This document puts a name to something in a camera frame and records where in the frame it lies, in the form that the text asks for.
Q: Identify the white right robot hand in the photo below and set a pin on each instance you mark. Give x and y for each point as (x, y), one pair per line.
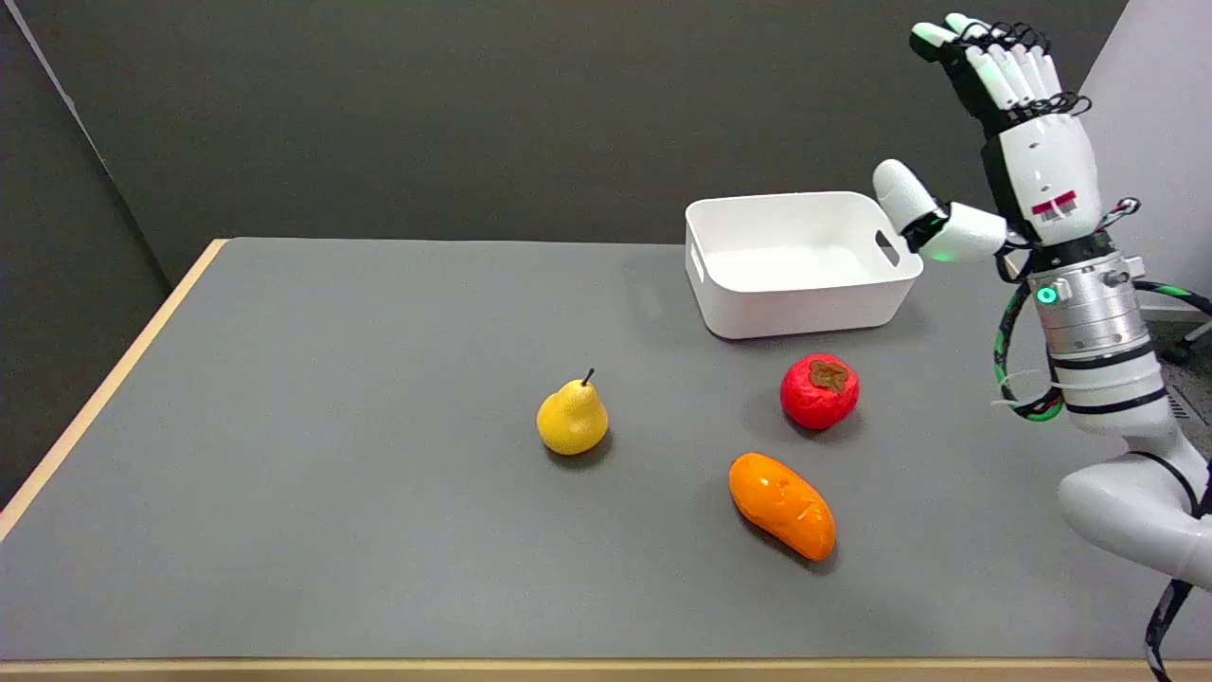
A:
(1042, 170)

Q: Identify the yellow pear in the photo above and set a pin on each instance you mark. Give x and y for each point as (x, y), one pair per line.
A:
(572, 417)

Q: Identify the white plastic bin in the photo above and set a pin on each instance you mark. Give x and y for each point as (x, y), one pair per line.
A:
(800, 265)

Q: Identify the orange mango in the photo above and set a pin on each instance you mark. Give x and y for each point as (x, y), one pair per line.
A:
(782, 506)

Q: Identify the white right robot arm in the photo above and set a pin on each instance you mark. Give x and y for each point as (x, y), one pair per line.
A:
(1108, 369)

